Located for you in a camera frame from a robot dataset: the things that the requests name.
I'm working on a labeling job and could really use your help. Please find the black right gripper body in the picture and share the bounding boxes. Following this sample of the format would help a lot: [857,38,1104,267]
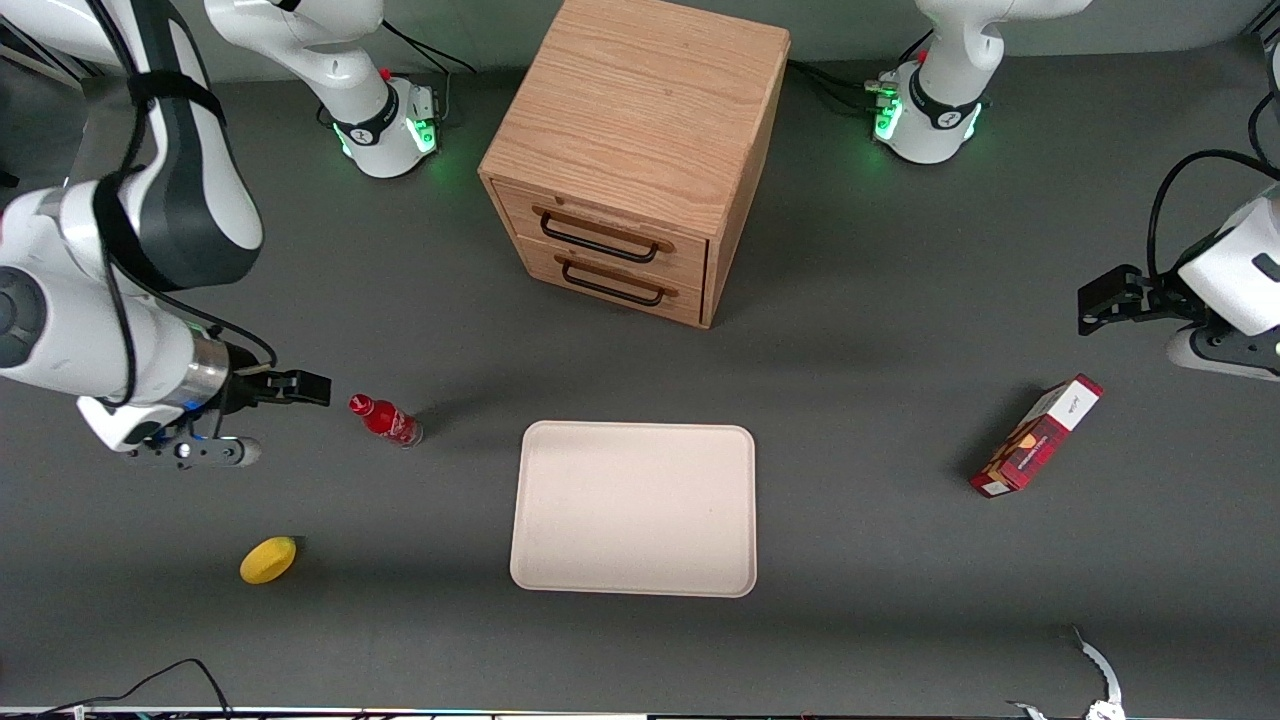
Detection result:
[224,345,293,414]

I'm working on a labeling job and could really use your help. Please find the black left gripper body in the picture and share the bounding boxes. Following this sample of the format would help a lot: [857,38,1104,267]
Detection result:
[1112,264,1205,327]

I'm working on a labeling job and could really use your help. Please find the red coke bottle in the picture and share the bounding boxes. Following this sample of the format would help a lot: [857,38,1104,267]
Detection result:
[348,393,425,450]

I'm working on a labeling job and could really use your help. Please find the beige rectangular tray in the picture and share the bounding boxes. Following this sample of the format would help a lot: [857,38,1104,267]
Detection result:
[509,420,759,600]

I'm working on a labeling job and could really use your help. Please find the red white carton box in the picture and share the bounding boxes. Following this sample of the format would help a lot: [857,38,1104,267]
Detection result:
[968,373,1106,500]

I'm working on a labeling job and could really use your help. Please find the yellow lemon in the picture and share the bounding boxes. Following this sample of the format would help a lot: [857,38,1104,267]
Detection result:
[239,536,299,586]

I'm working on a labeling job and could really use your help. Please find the wooden drawer front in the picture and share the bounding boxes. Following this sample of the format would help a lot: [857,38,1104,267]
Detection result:
[519,236,706,327]
[492,181,710,292]

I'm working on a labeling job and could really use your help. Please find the wooden drawer cabinet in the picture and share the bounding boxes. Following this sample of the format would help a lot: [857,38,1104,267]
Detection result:
[477,0,792,330]

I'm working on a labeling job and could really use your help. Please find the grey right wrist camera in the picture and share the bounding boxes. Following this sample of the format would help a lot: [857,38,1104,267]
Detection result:
[128,436,263,470]

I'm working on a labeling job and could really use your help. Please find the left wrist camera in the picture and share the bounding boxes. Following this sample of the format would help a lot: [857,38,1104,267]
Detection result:
[1186,326,1280,375]

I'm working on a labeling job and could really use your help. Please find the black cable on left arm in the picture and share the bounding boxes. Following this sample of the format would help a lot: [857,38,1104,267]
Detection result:
[1147,149,1280,284]

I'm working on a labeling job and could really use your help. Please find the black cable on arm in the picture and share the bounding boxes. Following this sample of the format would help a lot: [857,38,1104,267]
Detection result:
[1147,149,1280,284]
[85,0,279,406]

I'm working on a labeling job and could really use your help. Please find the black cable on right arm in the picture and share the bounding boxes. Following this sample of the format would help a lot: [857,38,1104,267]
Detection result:
[85,0,279,406]

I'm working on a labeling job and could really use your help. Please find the black looped cable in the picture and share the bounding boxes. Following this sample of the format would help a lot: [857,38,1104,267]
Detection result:
[1246,38,1280,169]

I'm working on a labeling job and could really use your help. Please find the black cable at table edge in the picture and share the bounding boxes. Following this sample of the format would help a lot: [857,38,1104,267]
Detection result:
[38,657,234,720]

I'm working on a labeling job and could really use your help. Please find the black metal drawer handle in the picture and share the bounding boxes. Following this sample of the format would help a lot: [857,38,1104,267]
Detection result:
[532,204,675,265]
[554,254,679,308]

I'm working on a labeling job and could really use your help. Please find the black cables behind cabinet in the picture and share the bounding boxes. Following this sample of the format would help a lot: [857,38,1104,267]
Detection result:
[788,58,886,119]

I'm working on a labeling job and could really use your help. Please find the black cable at arm base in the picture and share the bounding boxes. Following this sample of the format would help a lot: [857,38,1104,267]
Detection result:
[380,18,479,129]

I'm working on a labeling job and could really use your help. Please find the white plastic strap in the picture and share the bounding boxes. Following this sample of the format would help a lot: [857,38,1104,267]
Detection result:
[1008,626,1127,720]

